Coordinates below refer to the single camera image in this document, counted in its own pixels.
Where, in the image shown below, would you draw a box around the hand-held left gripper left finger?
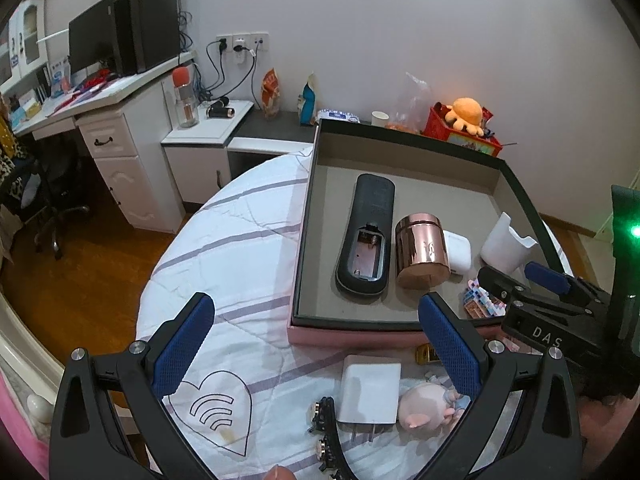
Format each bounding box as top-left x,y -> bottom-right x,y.
48,292 -> 217,480

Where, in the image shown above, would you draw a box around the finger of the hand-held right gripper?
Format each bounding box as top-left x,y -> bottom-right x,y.
525,261 -> 613,312
477,266 -> 576,318

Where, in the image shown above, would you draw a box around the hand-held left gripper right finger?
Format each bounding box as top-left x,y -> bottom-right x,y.
418,291 -> 583,480

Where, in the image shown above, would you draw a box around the pastel building block toy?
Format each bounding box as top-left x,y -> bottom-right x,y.
462,280 -> 508,320

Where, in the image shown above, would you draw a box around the white plastic cup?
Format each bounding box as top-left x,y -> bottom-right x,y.
481,211 -> 538,273

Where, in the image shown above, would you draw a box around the white earbuds case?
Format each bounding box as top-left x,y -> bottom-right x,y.
442,230 -> 473,277

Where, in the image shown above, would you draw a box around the pink pig doll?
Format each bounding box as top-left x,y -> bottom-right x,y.
397,372 -> 473,432

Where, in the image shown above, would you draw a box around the rose-gold jar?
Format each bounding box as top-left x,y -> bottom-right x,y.
394,213 -> 453,290

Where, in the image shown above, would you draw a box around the white charger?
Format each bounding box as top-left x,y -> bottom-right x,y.
338,354 -> 403,445

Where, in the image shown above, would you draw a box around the pink box with dark rim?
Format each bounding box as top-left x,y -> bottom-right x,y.
287,119 -> 573,347

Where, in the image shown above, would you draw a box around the black remote control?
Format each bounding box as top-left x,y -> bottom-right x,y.
334,173 -> 397,295

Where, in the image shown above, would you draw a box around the black hair clip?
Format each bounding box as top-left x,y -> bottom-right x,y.
306,396 -> 357,480

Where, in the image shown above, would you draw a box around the person's right hand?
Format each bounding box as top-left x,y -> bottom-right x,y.
577,392 -> 640,466

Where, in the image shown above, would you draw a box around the white desk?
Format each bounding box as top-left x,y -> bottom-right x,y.
0,50 -> 198,233

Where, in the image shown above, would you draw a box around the red storage box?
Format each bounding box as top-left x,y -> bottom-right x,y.
422,102 -> 505,158

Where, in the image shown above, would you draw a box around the orange octopus plush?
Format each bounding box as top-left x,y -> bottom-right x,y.
444,97 -> 485,136

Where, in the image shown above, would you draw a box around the white low cabinet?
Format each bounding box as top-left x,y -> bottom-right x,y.
161,100 -> 256,206

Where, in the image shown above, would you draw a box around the pink printed bedding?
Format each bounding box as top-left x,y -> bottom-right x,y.
0,370 -> 51,480

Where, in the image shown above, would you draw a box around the black office chair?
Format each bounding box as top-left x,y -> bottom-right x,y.
0,155 -> 92,261

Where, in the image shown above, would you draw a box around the clear plastic bag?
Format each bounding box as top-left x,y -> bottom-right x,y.
387,72 -> 433,133

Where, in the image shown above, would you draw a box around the white blue tissue pack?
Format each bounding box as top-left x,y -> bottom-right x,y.
317,107 -> 362,125

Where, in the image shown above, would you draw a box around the dark-topped low bench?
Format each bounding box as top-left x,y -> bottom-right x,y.
227,109 -> 321,186

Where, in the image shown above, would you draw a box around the red-capped water bottle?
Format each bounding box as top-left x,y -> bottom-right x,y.
171,65 -> 200,128

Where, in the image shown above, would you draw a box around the black handheld device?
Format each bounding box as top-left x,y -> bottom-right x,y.
206,99 -> 236,120

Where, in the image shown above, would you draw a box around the blue white snack bag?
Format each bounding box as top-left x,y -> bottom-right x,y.
297,72 -> 319,126

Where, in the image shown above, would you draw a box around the leopard print cloth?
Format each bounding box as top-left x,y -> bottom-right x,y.
0,102 -> 28,206

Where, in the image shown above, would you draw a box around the orange snack bag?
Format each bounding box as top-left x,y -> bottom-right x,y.
260,67 -> 282,121

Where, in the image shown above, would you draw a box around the red papers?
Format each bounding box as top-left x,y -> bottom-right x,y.
72,70 -> 121,96

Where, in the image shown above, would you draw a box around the blue white carton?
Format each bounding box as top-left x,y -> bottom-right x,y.
50,57 -> 71,98

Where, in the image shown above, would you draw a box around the black computer tower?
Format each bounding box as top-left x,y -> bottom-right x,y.
112,0 -> 181,77

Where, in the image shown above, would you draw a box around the black monitor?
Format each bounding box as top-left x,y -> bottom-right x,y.
67,2 -> 123,77

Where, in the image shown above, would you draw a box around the white glass-door cabinet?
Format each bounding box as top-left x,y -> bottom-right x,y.
7,0 -> 48,78

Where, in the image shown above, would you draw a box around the cream bed frame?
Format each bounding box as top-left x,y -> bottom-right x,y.
0,287 -> 138,441

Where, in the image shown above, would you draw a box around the black power cable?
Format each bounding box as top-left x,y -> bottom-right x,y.
202,40 -> 251,103

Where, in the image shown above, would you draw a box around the white wall outlet strip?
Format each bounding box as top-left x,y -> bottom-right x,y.
216,32 -> 271,57

